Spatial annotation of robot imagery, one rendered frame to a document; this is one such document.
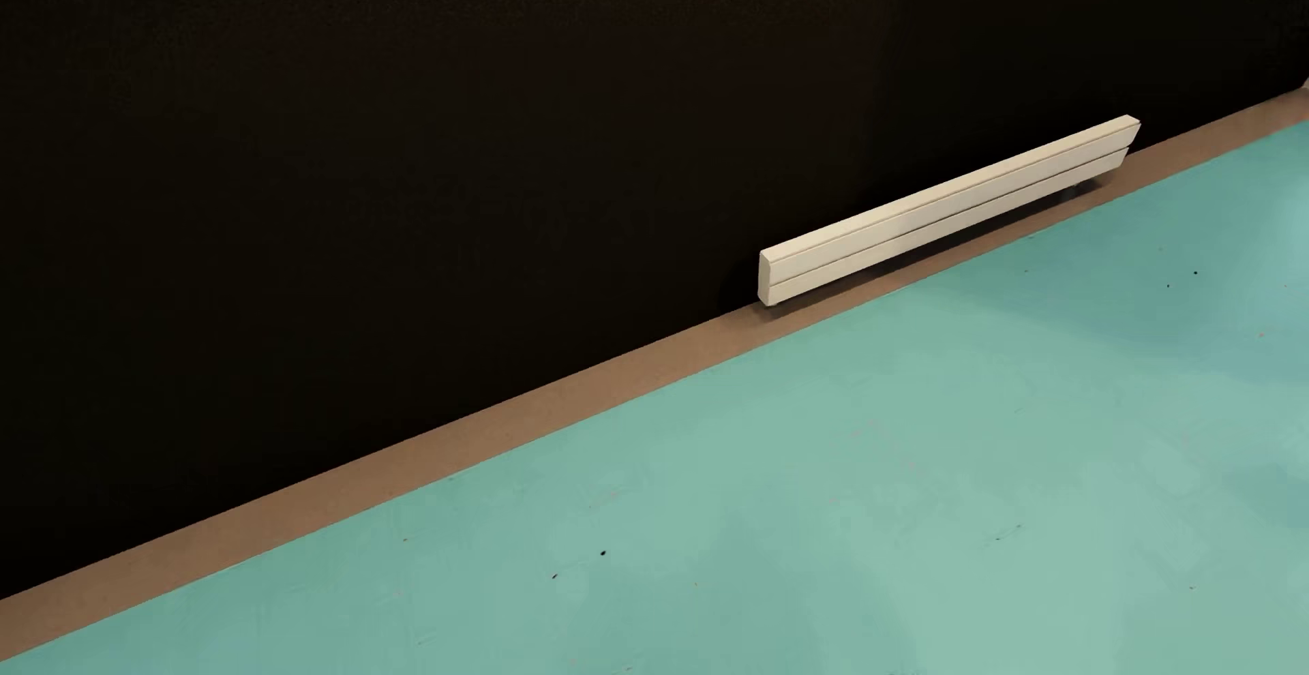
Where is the white baseboard heater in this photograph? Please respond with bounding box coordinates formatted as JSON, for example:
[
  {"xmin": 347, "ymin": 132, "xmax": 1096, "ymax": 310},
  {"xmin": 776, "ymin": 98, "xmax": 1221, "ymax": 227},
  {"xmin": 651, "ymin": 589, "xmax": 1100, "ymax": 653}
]
[{"xmin": 757, "ymin": 115, "xmax": 1143, "ymax": 309}]

